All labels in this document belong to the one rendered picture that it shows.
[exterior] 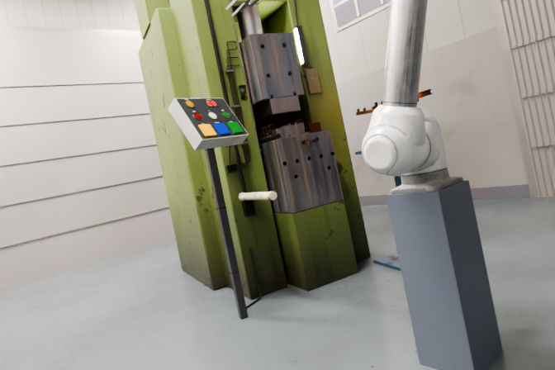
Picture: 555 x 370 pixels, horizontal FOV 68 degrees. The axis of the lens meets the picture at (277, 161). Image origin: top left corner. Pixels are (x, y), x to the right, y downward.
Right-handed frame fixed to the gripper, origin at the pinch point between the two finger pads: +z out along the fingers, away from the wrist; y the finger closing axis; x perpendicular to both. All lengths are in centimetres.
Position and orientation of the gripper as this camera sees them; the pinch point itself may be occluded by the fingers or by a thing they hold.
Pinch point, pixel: (234, 6)
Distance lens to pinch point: 181.5
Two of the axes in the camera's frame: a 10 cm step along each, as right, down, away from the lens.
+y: -7.0, -6.7, -2.4
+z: -7.1, 6.2, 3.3
